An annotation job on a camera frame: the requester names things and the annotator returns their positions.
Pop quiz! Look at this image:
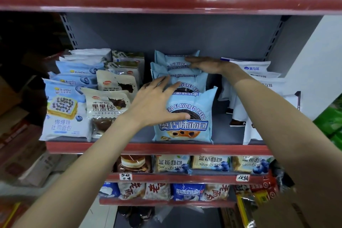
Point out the light blue cookie bread packet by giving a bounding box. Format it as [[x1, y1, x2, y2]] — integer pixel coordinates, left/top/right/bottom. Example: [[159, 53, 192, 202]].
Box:
[[154, 50, 200, 69], [150, 62, 203, 77], [150, 71, 209, 95], [152, 86, 218, 144]]

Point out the dark glossy snack packet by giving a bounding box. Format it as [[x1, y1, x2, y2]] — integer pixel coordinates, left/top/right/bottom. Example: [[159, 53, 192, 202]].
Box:
[[269, 159, 296, 195]]

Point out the person's right hand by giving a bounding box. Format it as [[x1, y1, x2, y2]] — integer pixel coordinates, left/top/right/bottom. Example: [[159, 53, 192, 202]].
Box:
[[184, 56, 240, 76]]

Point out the grey perforated shelf upright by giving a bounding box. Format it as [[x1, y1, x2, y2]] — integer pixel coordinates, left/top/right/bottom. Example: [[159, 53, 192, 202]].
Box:
[[263, 15, 291, 62], [59, 13, 78, 50]]

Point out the beige chocolate bread packet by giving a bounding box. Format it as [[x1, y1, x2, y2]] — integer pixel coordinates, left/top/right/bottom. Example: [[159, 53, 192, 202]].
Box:
[[105, 61, 141, 81], [96, 70, 138, 96], [112, 50, 145, 76], [81, 87, 132, 139]]

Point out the red yellow carton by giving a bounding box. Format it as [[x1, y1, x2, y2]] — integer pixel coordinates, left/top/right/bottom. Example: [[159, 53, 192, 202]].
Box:
[[0, 201, 28, 228]]

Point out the blue white snack packet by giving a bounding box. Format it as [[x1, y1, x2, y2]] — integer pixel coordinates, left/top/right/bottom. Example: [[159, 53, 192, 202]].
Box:
[[99, 182, 121, 198]]

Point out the blueberry bread packet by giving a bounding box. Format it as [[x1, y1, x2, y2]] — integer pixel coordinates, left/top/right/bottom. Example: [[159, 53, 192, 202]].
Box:
[[154, 155, 192, 174], [192, 155, 231, 172], [231, 156, 271, 175]]

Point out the person's left hand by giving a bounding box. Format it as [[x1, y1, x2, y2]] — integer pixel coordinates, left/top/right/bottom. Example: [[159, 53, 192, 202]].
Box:
[[126, 76, 191, 129]]

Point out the person's right forearm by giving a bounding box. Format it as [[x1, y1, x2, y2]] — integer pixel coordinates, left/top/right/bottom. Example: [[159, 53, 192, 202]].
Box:
[[227, 65, 342, 228]]

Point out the blue white toast bread packet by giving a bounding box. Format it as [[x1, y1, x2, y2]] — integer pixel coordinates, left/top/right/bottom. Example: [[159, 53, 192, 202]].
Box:
[[39, 78, 92, 142], [55, 60, 105, 75], [69, 48, 112, 58], [48, 72, 98, 88], [59, 55, 108, 65]]

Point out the pile of green packets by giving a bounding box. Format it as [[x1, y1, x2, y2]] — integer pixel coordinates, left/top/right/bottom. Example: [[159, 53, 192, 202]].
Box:
[[313, 98, 342, 152]]

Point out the red lettered bread packet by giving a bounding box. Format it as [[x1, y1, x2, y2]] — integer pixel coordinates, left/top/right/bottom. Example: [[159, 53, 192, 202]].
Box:
[[118, 182, 146, 200], [143, 183, 172, 201], [201, 184, 231, 201]]

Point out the person's left forearm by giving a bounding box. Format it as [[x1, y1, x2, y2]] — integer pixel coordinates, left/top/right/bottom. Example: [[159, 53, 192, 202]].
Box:
[[12, 113, 139, 228]]

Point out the brown cardboard box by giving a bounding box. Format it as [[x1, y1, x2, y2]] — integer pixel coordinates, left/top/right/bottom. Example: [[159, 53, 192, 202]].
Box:
[[252, 189, 314, 228]]

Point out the pile of red yellow packets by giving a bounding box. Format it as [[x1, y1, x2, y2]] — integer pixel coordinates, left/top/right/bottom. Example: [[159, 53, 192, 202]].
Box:
[[235, 170, 279, 228]]

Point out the brown layered cake packet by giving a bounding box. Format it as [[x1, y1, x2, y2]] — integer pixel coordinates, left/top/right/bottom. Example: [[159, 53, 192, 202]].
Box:
[[117, 155, 152, 174]]

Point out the grey shelf back panel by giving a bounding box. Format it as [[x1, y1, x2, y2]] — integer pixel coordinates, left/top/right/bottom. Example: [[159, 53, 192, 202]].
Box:
[[65, 12, 282, 87]]

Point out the dark blue bread packet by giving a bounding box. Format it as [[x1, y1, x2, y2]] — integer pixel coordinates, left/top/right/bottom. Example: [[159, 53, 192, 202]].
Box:
[[170, 183, 206, 201]]

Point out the dark cookie packet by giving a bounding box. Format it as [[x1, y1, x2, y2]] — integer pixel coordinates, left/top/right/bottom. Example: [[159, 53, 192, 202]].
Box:
[[117, 206, 156, 228]]

